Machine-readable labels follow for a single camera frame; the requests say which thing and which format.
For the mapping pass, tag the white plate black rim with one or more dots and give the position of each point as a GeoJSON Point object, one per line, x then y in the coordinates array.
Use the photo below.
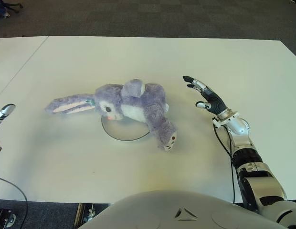
{"type": "Point", "coordinates": [124, 131]}

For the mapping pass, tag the person in blue jeans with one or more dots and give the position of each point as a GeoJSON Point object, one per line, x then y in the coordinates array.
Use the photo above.
{"type": "Point", "coordinates": [1, 9]}

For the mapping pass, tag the silver robot torso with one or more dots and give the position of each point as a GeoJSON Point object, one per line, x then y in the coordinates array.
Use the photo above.
{"type": "Point", "coordinates": [162, 210]}

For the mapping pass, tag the black office chair base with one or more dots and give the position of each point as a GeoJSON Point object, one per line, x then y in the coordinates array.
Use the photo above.
{"type": "Point", "coordinates": [14, 7]}

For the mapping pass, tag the metal support frame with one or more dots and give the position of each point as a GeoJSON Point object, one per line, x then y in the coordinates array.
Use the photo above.
{"type": "Point", "coordinates": [90, 212]}

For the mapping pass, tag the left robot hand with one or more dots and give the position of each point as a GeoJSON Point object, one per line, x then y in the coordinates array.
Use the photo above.
{"type": "Point", "coordinates": [3, 112]}

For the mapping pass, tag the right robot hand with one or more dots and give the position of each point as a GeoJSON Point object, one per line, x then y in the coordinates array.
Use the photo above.
{"type": "Point", "coordinates": [216, 102]}

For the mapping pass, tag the purple plush bunny doll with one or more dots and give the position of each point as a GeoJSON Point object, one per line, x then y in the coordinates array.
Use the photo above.
{"type": "Point", "coordinates": [138, 102]}

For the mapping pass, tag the black wheeled stand base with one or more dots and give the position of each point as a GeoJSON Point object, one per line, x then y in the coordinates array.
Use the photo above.
{"type": "Point", "coordinates": [4, 217]}

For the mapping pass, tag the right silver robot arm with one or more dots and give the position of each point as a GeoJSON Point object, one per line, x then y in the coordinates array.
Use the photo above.
{"type": "Point", "coordinates": [253, 167]}

